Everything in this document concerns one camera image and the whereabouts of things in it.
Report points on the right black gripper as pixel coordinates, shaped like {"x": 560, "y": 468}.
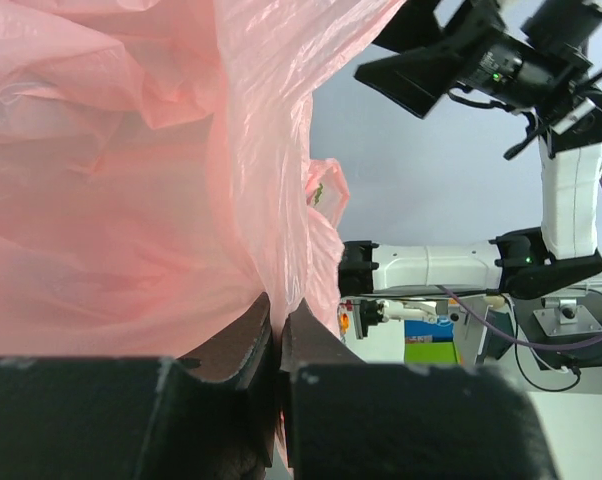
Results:
{"x": 476, "y": 62}

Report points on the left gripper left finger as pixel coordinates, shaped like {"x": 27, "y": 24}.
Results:
{"x": 206, "y": 415}

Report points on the pink plastic bag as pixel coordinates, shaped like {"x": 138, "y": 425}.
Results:
{"x": 155, "y": 171}

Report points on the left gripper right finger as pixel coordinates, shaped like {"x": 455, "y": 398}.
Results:
{"x": 345, "y": 418}

